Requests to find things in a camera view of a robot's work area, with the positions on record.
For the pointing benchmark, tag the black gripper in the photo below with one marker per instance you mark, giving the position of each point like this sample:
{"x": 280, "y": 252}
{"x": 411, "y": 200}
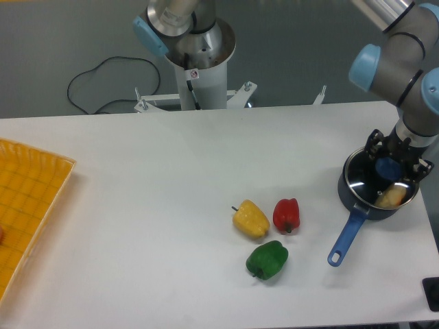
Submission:
{"x": 408, "y": 156}

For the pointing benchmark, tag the glass lid blue knob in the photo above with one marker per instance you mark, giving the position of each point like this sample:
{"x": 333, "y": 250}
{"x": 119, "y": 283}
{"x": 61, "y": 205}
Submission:
{"x": 366, "y": 179}

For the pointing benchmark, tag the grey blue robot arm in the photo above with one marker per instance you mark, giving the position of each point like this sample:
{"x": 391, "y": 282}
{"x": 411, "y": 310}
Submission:
{"x": 391, "y": 71}

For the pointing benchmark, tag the beige toy bread piece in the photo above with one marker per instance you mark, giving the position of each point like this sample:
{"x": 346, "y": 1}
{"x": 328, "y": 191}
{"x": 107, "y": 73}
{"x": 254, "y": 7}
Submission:
{"x": 392, "y": 197}

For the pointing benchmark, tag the dark blue saucepan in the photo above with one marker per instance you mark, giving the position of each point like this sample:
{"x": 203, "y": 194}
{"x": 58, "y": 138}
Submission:
{"x": 359, "y": 213}

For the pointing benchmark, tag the red bell pepper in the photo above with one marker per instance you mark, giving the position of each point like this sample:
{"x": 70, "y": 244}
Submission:
{"x": 286, "y": 215}

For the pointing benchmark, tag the black device at table edge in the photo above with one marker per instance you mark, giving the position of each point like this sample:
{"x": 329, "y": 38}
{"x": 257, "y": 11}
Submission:
{"x": 431, "y": 289}

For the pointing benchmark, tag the yellow bell pepper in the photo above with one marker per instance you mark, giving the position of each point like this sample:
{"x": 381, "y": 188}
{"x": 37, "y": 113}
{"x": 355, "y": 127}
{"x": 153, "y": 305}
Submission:
{"x": 250, "y": 220}

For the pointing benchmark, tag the green bell pepper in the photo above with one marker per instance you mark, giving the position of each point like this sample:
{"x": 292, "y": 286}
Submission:
{"x": 267, "y": 260}

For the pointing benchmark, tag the yellow woven basket tray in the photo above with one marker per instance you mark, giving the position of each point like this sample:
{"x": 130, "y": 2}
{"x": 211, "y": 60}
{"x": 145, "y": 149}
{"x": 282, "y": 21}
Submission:
{"x": 32, "y": 181}

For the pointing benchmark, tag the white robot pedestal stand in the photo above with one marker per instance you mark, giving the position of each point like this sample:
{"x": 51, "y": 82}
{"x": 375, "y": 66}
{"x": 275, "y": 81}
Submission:
{"x": 200, "y": 63}

